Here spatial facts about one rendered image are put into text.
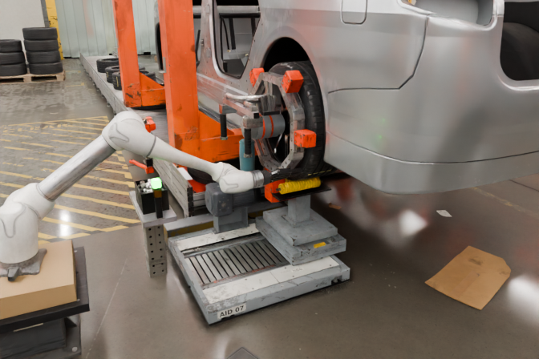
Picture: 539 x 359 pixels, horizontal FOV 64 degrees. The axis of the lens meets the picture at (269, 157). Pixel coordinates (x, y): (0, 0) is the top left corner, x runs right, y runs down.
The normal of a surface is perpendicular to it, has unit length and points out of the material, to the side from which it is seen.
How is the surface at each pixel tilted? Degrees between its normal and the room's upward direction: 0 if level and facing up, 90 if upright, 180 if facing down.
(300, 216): 90
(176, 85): 90
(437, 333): 0
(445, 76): 89
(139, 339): 0
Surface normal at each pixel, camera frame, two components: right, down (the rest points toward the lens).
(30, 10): 0.41, 0.30
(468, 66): -0.07, 0.30
